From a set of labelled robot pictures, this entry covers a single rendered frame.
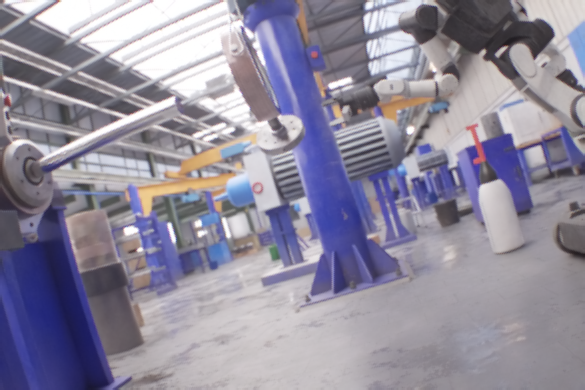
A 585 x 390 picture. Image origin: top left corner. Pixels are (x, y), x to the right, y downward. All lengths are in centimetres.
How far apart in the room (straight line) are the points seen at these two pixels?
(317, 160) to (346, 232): 51
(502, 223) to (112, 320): 274
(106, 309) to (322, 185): 182
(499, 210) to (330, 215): 111
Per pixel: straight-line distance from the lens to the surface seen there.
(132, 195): 1273
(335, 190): 299
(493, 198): 267
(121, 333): 344
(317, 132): 304
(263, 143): 180
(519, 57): 183
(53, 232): 240
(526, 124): 764
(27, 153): 211
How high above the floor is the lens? 52
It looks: 3 degrees up
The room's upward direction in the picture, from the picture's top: 17 degrees counter-clockwise
